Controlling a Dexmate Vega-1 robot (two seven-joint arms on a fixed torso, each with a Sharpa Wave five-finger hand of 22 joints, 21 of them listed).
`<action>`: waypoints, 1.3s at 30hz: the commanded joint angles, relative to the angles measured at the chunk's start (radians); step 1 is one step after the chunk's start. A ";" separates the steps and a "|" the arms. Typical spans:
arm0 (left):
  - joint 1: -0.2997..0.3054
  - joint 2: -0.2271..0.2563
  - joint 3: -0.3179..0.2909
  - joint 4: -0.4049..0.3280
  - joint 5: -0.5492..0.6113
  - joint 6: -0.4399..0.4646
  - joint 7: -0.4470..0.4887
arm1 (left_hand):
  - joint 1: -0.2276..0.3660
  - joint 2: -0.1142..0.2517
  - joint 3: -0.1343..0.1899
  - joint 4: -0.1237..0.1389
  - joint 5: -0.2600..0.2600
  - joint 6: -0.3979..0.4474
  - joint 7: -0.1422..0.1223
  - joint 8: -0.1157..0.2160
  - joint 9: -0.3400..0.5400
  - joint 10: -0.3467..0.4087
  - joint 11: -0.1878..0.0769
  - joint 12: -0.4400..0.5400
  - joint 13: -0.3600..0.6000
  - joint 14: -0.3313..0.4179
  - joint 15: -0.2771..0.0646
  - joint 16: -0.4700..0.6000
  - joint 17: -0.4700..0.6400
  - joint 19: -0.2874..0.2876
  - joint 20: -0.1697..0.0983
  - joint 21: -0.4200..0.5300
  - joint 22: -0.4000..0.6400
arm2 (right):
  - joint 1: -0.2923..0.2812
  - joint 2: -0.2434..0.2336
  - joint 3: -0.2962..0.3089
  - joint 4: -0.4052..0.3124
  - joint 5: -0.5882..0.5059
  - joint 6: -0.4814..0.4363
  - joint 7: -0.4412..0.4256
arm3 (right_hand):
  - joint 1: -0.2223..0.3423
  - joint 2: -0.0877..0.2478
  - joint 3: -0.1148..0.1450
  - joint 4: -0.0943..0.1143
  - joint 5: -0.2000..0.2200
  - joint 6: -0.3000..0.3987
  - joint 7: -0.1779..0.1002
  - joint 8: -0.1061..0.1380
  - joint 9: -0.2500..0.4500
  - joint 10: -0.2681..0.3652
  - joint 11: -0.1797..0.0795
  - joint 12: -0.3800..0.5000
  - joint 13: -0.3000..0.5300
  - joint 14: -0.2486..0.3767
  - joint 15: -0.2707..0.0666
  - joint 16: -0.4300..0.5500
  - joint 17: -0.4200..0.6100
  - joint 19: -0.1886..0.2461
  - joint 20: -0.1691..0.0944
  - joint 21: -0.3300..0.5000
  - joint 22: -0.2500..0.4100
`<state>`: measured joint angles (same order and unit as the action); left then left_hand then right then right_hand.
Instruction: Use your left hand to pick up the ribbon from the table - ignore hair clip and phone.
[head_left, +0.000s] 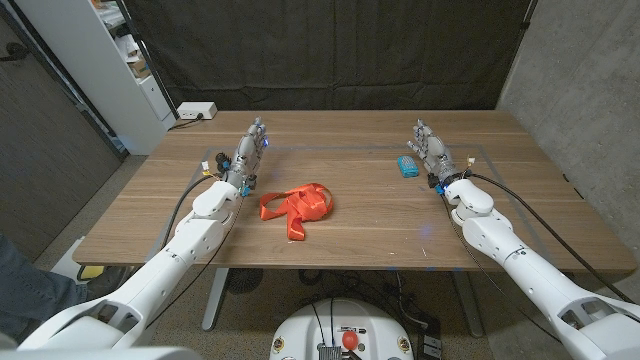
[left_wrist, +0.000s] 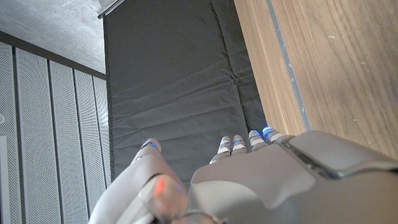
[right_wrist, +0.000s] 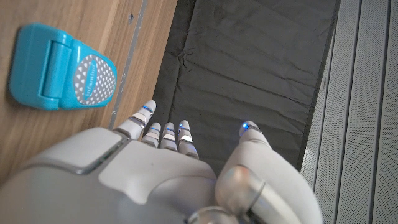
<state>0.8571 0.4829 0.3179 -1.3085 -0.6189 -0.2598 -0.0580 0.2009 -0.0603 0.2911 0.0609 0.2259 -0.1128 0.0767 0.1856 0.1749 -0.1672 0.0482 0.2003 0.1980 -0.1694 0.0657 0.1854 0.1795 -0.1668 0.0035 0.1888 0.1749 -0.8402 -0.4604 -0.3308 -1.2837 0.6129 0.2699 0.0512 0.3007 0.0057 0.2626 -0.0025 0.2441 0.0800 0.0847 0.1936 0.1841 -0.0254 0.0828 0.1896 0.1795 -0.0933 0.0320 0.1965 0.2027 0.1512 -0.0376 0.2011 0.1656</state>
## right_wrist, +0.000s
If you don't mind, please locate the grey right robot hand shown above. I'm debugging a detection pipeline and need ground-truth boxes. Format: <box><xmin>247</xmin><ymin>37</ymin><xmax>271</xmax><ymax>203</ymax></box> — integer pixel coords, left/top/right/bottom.
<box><xmin>0</xmin><ymin>99</ymin><xmax>324</xmax><ymax>224</ymax></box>

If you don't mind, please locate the black backdrop curtain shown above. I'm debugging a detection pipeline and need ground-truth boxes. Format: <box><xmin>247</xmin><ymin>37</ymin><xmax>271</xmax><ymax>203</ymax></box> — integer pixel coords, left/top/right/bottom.
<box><xmin>149</xmin><ymin>0</ymin><xmax>341</xmax><ymax>175</ymax></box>

